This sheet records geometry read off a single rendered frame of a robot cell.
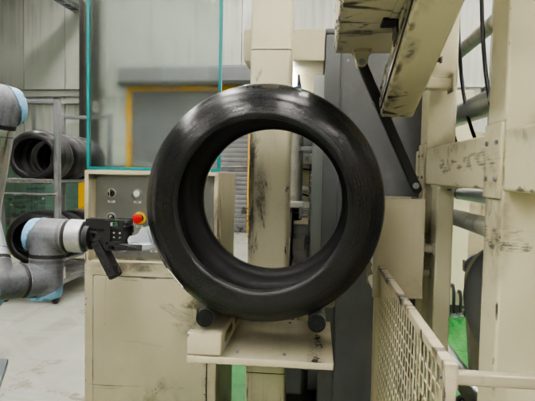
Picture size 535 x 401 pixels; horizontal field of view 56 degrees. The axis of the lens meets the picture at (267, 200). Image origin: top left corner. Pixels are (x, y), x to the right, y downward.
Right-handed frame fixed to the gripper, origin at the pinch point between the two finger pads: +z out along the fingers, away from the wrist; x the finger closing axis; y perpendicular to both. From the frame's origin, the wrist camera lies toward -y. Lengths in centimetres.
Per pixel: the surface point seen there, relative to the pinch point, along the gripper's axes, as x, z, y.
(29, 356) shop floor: 186, -147, -110
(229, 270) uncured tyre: 15.5, 16.8, -8.5
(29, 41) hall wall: 967, -615, 290
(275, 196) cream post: 28.6, 28.4, 13.6
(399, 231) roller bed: 22, 66, 5
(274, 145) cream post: 28.7, 27.6, 29.4
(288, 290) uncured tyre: -12.9, 35.9, -6.6
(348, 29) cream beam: 2, 48, 58
